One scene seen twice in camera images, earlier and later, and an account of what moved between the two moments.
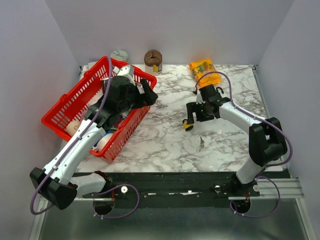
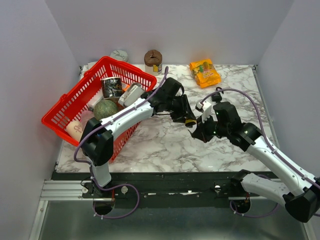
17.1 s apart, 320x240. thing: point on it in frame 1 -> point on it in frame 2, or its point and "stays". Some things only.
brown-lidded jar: (153, 60) stays
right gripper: (192, 107) -> (200, 133)
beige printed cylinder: (72, 126) stays
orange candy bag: (202, 67) stays
